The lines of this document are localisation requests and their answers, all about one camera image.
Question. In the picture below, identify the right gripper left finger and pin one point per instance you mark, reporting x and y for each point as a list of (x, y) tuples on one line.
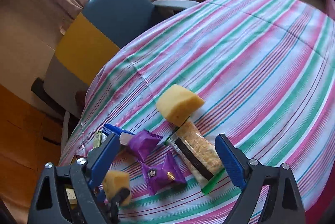
[(65, 194)]

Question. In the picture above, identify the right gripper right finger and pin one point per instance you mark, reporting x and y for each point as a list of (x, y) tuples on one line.
[(283, 202)]

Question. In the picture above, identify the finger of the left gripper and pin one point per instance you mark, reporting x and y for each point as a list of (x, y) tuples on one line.
[(111, 208)]

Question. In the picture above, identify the small yellow sponge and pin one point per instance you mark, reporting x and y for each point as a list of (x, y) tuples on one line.
[(114, 181)]

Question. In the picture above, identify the purple snack pouch lower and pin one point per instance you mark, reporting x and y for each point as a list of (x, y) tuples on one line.
[(161, 175)]

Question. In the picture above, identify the purple snack pouch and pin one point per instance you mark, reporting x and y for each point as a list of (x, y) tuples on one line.
[(142, 144), (161, 175)]

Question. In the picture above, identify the purple snack pouch upper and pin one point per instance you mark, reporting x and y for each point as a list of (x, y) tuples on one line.
[(142, 144)]

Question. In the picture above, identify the small green white box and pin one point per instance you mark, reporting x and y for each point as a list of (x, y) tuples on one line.
[(98, 139)]

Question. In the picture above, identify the blue toothpaste box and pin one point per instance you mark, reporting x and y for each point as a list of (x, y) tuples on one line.
[(124, 135)]

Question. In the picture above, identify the cracker snack packet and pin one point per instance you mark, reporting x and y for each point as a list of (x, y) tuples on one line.
[(198, 154)]

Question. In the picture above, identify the large yellow sponge wedge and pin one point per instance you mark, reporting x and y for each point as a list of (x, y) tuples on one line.
[(177, 103)]

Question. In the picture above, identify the striped bedspread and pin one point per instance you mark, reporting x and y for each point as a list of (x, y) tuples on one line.
[(265, 69)]

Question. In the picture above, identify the blue yellow grey armchair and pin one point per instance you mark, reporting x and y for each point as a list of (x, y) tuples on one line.
[(93, 38)]

